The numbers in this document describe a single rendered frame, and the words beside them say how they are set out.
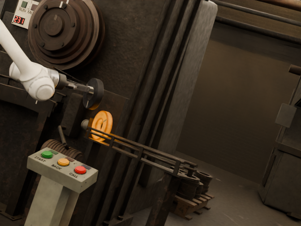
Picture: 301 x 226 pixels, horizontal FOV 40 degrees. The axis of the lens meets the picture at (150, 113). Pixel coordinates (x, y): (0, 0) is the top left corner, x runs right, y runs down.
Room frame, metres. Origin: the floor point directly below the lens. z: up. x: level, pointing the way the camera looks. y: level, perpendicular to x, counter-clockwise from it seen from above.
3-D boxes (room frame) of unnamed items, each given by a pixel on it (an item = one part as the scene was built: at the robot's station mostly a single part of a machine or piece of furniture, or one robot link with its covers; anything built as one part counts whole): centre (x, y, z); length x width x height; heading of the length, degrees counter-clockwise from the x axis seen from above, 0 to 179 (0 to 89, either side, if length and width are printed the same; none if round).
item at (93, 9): (2.43, 0.63, 1.11); 0.47 x 0.06 x 0.47; 70
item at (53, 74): (1.92, 0.49, 0.85); 0.09 x 0.06 x 0.09; 35
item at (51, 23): (2.34, 0.66, 1.11); 0.28 x 0.06 x 0.28; 70
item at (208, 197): (4.21, -0.23, 0.22); 1.20 x 0.81 x 0.44; 68
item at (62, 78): (1.96, 0.43, 0.85); 0.09 x 0.08 x 0.07; 125
